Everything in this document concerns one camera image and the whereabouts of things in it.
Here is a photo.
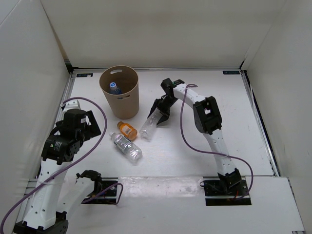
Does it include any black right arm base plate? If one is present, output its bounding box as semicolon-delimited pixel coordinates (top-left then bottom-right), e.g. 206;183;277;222
200;180;252;206

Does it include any green label water bottle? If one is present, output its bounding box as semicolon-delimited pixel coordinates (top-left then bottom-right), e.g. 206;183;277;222
109;133;142;163

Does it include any orange juice bottle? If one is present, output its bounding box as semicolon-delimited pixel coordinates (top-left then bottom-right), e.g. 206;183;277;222
117;121;137;140

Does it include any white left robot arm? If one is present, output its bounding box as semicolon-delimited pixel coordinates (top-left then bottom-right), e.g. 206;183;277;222
13;97;123;234

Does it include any aluminium table edge rail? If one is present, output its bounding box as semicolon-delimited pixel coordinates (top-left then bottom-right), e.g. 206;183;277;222
52;72;74;128

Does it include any blue label water bottle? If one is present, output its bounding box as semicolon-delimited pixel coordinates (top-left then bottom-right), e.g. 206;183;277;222
109;82;122;95

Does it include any tan cylindrical waste bin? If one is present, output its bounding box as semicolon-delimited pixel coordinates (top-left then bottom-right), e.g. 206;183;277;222
99;65;139;119

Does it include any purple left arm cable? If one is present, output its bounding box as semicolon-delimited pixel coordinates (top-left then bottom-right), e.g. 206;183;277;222
0;97;124;230

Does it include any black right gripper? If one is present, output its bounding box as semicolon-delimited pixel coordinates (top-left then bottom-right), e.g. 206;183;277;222
150;96;179;125

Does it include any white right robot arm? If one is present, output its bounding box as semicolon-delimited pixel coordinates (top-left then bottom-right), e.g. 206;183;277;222
146;78;242;195

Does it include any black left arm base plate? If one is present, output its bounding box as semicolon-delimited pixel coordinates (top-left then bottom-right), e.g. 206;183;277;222
82;179;124;205

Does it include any clear unlabelled plastic bottle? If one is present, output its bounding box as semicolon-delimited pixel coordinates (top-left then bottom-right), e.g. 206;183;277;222
139;109;162;141

